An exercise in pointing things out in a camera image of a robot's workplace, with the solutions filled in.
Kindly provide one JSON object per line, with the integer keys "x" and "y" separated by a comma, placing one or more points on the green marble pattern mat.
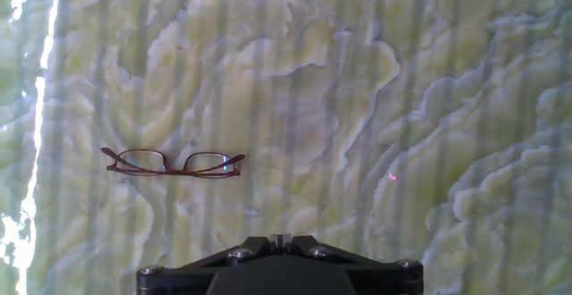
{"x": 313, "y": 107}

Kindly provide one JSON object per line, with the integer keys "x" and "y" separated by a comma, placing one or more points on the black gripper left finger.
{"x": 187, "y": 272}

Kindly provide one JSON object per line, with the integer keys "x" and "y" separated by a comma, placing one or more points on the brown framed glasses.
{"x": 140, "y": 161}

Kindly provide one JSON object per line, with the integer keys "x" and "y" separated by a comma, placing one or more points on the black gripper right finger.
{"x": 380, "y": 275}

